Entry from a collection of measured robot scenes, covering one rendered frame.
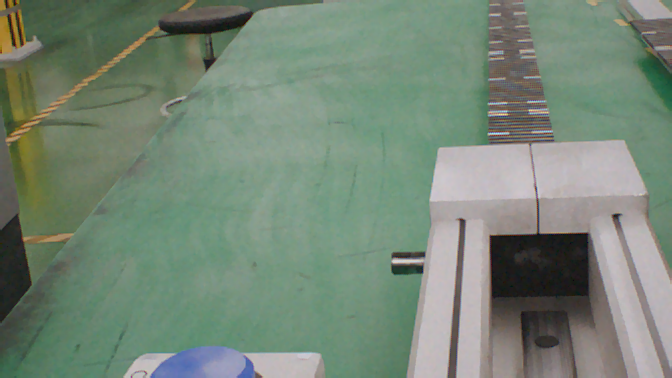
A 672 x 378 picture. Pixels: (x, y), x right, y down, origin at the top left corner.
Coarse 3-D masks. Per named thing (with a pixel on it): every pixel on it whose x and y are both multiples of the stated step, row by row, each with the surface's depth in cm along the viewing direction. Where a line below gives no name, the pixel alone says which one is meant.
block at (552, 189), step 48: (528, 144) 54; (576, 144) 53; (624, 144) 53; (432, 192) 48; (480, 192) 47; (528, 192) 47; (576, 192) 46; (624, 192) 46; (528, 240) 49; (576, 240) 48; (528, 288) 49; (576, 288) 49
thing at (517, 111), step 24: (504, 0) 148; (504, 24) 128; (504, 48) 113; (528, 48) 111; (504, 72) 100; (528, 72) 100; (504, 96) 91; (528, 96) 90; (504, 120) 83; (528, 120) 82; (504, 144) 76
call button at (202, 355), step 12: (204, 348) 39; (216, 348) 39; (228, 348) 39; (168, 360) 38; (180, 360) 38; (192, 360) 38; (204, 360) 38; (216, 360) 38; (228, 360) 38; (240, 360) 38; (156, 372) 37; (168, 372) 37; (180, 372) 37; (192, 372) 37; (204, 372) 37; (216, 372) 37; (228, 372) 37; (240, 372) 37; (252, 372) 37
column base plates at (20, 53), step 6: (30, 42) 685; (36, 42) 682; (12, 48) 642; (18, 48) 662; (24, 48) 661; (30, 48) 666; (36, 48) 674; (0, 54) 646; (6, 54) 644; (12, 54) 642; (18, 54) 644; (24, 54) 653; (30, 54) 661; (0, 60) 642; (6, 60) 642; (12, 60) 642; (18, 60) 641
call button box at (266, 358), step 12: (144, 360) 41; (156, 360) 41; (252, 360) 41; (264, 360) 40; (276, 360) 40; (288, 360) 40; (300, 360) 40; (312, 360) 40; (132, 372) 40; (144, 372) 40; (264, 372) 40; (276, 372) 39; (288, 372) 39; (300, 372) 39; (312, 372) 39; (324, 372) 41
